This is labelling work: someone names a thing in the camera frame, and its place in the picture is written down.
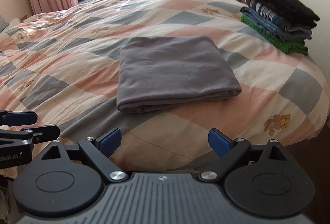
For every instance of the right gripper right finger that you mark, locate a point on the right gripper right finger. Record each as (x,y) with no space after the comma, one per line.
(230,153)

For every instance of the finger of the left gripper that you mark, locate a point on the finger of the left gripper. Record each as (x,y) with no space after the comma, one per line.
(39,134)
(17,118)

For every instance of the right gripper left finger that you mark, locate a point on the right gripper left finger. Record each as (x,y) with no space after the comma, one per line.
(97,152)

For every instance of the mauve grey long garment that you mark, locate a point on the mauve grey long garment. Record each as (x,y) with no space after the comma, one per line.
(157,73)

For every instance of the checkered pink grey duvet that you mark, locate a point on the checkered pink grey duvet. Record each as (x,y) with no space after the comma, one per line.
(64,66)

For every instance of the grey checked pillow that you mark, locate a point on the grey checked pillow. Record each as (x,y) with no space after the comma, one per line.
(3,24)

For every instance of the green folded garment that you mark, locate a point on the green folded garment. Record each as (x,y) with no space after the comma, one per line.
(287,47)

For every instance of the blue folded jeans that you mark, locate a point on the blue folded jeans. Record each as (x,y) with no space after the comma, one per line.
(260,22)

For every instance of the grey folded garment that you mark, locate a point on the grey folded garment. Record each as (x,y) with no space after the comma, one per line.
(294,33)

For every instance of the striped folded garment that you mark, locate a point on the striped folded garment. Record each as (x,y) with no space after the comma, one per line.
(269,14)

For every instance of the black folded garment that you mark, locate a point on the black folded garment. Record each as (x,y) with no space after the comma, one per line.
(294,11)

